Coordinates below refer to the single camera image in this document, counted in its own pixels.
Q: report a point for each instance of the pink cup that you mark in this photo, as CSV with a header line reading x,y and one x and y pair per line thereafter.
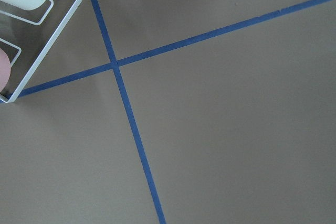
x,y
5,69

